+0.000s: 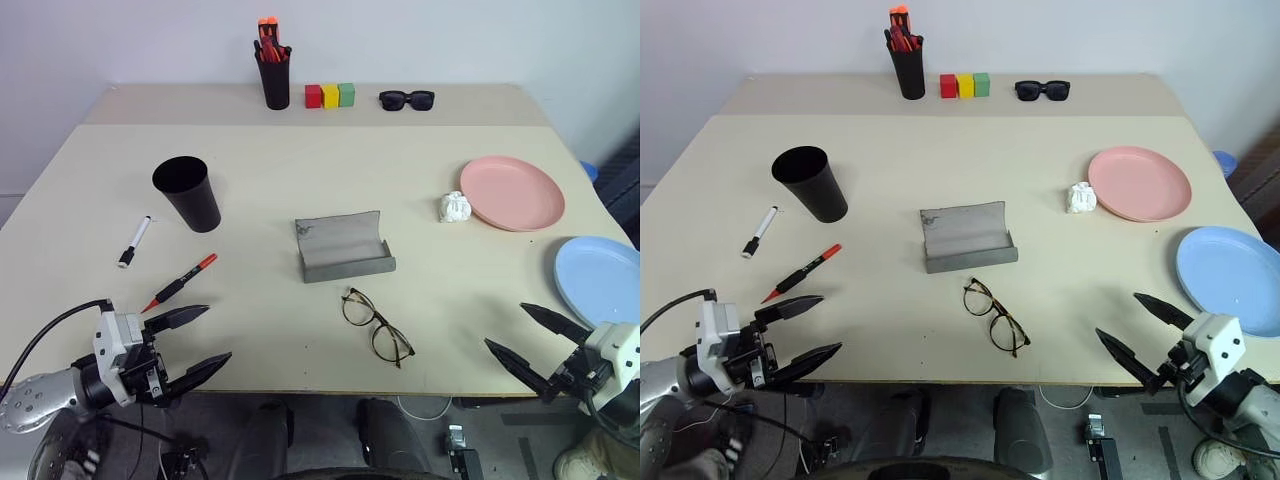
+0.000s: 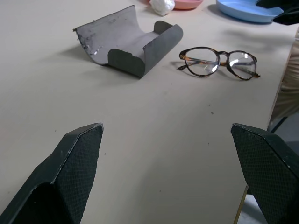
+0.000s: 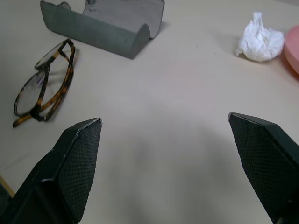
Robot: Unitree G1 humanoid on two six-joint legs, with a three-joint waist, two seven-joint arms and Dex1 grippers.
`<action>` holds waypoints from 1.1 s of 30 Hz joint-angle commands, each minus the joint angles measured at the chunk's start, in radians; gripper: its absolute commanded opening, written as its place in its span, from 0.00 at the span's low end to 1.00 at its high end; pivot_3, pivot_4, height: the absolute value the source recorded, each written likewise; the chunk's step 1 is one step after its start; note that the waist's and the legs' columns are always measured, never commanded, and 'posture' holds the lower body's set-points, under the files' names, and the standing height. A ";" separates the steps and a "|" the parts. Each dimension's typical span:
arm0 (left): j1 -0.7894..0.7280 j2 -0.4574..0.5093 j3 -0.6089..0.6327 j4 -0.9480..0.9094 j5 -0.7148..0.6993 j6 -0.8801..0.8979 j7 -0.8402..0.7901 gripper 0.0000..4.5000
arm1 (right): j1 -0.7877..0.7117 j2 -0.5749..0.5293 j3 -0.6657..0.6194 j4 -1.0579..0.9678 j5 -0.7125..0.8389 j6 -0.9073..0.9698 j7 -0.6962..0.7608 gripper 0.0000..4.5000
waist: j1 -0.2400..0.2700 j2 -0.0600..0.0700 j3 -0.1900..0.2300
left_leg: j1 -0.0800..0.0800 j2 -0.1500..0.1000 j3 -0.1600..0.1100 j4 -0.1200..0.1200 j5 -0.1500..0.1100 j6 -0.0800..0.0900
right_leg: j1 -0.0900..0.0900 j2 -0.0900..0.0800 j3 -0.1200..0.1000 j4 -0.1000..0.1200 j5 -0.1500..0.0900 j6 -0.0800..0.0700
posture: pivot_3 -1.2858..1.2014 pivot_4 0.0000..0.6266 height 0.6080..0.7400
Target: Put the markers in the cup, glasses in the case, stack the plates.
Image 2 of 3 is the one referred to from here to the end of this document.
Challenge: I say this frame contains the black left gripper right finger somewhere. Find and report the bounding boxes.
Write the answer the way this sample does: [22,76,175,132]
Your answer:
[230,123,299,224]

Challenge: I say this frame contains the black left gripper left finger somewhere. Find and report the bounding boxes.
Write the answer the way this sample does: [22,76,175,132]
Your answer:
[0,122,104,224]

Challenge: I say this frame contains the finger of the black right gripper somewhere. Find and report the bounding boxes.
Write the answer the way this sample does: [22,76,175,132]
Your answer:
[272,5,299,25]
[256,0,278,7]

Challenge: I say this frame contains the grey glasses case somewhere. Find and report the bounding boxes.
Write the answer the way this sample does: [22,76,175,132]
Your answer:
[72,5,184,79]

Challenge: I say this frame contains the blue plastic plate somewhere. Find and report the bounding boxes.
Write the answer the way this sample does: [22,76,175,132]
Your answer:
[215,0,285,23]

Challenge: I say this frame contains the thin yellow table leg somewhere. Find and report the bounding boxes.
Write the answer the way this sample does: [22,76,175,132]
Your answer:
[233,186,249,224]

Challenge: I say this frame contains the beige trousers of bystander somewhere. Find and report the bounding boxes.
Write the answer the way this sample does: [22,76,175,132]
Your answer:
[271,27,299,122]

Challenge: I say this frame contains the pink plastic plate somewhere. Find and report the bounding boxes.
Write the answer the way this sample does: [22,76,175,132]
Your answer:
[142,0,203,10]

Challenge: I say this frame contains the tortoiseshell round eyeglasses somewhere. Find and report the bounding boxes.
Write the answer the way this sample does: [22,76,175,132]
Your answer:
[177,46,262,81]

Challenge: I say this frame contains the white crumpled paper ball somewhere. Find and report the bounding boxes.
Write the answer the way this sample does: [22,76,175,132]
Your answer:
[149,0,175,16]

